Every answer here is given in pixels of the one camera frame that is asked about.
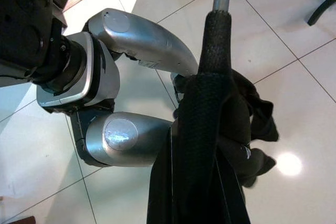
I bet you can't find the black clothes rack frame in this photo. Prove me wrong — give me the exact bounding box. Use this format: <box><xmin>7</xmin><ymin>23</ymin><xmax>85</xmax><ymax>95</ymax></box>
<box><xmin>307</xmin><ymin>0</ymin><xmax>336</xmax><ymax>27</ymax></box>

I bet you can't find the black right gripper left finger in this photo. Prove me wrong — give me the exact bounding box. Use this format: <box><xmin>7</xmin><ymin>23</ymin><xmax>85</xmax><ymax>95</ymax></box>
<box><xmin>146</xmin><ymin>121</ymin><xmax>184</xmax><ymax>224</ymax></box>

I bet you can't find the black knit garment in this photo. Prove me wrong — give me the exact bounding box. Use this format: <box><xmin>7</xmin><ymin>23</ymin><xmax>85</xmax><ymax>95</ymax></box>
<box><xmin>172</xmin><ymin>10</ymin><xmax>279</xmax><ymax>224</ymax></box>

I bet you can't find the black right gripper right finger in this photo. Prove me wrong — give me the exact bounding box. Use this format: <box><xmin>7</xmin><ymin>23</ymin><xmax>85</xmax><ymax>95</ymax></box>
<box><xmin>215</xmin><ymin>153</ymin><xmax>251</xmax><ymax>224</ymax></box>

